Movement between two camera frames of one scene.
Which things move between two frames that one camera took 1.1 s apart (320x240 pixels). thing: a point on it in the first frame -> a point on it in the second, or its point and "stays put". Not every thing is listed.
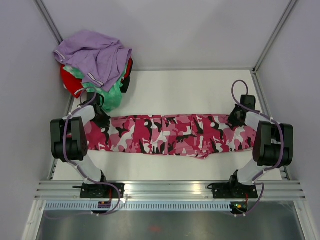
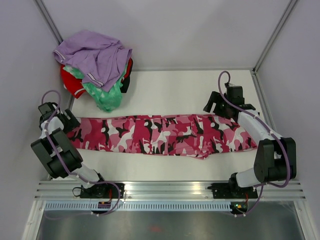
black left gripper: x=105 y=123 -> x=72 y=123
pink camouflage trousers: x=188 y=135 stays put
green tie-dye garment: x=112 y=97 stays put
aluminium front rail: x=66 y=190 stays put
